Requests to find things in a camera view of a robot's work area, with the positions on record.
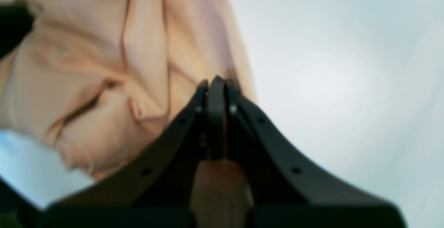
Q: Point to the peach pink T-shirt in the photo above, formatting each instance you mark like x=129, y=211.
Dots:
x=99, y=80

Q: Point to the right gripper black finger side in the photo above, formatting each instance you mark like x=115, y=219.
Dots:
x=154, y=190
x=288, y=189
x=15, y=23

